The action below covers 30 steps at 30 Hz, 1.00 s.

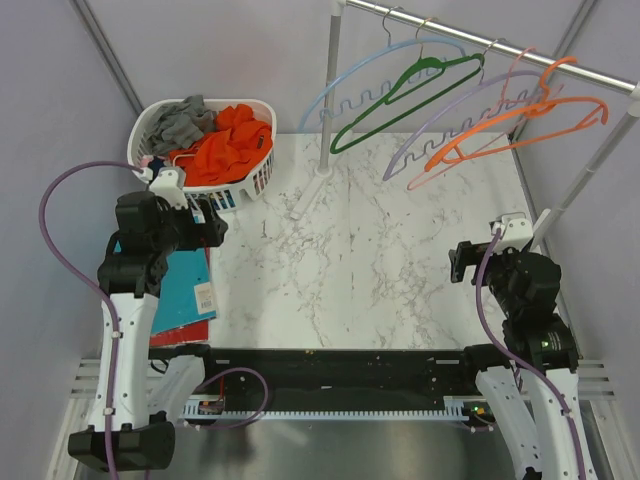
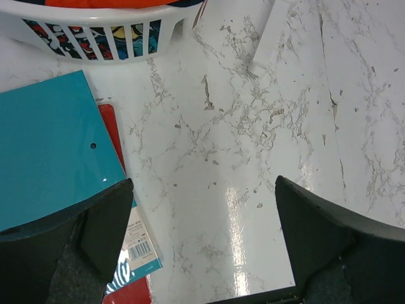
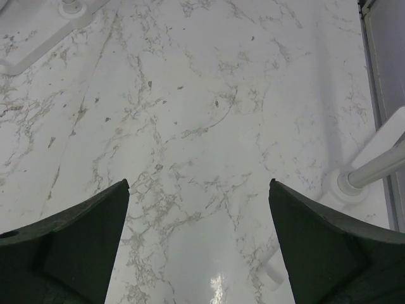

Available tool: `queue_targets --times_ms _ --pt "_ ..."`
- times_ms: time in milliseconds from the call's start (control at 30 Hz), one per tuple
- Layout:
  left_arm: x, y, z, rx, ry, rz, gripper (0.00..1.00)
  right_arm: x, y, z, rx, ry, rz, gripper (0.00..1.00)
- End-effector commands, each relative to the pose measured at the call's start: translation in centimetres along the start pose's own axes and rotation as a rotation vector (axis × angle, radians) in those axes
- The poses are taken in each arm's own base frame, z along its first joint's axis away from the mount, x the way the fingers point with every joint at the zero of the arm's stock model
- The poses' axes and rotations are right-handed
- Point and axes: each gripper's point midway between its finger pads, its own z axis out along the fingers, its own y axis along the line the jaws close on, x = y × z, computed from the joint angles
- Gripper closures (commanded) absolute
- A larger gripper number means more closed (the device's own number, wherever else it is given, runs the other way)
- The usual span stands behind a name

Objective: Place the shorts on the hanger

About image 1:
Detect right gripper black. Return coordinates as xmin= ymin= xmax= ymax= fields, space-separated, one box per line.
xmin=448 ymin=239 xmax=528 ymax=315

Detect red folder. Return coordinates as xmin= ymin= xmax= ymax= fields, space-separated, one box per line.
xmin=150 ymin=320 xmax=209 ymax=348

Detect orange hanger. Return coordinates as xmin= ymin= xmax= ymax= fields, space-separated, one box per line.
xmin=424 ymin=56 xmax=609 ymax=173

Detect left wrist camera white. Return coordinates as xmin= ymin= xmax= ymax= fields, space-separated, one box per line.
xmin=142 ymin=167 xmax=188 ymax=210

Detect lilac hanger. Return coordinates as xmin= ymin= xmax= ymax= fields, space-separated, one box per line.
xmin=381 ymin=38 xmax=564 ymax=181

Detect teal folder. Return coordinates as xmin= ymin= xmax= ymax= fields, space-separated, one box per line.
xmin=112 ymin=238 xmax=220 ymax=335

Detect orange garment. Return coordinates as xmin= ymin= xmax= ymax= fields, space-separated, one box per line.
xmin=169 ymin=104 xmax=273 ymax=187

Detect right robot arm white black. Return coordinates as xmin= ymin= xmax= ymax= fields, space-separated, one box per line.
xmin=449 ymin=239 xmax=596 ymax=479

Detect white cable duct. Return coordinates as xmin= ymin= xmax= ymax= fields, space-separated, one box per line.
xmin=179 ymin=397 xmax=469 ymax=422

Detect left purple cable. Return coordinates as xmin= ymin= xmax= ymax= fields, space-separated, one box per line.
xmin=38 ymin=160 xmax=151 ymax=480

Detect green hanger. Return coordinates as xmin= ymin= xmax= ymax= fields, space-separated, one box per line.
xmin=328 ymin=36 xmax=486 ymax=155

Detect light blue hanger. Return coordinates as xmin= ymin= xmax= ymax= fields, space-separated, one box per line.
xmin=296 ymin=30 xmax=467 ymax=134

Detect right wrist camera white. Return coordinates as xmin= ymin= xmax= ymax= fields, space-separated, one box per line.
xmin=490 ymin=212 xmax=533 ymax=253

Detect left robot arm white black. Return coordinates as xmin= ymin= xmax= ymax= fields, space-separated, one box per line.
xmin=68 ymin=191 xmax=228 ymax=478

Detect white laundry basket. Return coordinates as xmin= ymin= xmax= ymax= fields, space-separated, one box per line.
xmin=127 ymin=98 xmax=277 ymax=211

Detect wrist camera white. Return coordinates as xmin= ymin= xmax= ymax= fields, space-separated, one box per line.
xmin=490 ymin=212 xmax=533 ymax=253
xmin=142 ymin=167 xmax=188 ymax=210

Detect navy pink garment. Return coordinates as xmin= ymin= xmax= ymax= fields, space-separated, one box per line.
xmin=140 ymin=155 xmax=171 ymax=178

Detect grey shorts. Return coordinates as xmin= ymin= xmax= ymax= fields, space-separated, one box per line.
xmin=147 ymin=95 xmax=215 ymax=156

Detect pink hanger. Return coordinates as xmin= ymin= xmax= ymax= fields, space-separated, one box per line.
xmin=407 ymin=47 xmax=564 ymax=191

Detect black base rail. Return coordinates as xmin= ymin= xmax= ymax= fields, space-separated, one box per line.
xmin=150 ymin=344 xmax=508 ymax=411

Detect metal clothes rack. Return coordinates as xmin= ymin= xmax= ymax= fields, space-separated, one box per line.
xmin=290 ymin=1 xmax=639 ymax=248

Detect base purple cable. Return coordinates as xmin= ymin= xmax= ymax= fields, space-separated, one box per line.
xmin=182 ymin=366 xmax=270 ymax=431

